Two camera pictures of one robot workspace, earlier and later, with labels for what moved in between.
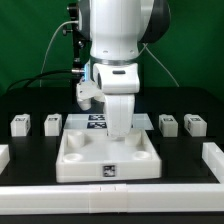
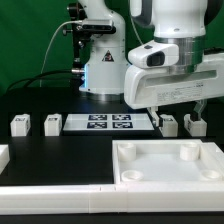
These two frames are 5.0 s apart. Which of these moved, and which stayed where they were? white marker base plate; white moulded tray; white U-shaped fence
Moved: white moulded tray
Stayed: white marker base plate; white U-shaped fence
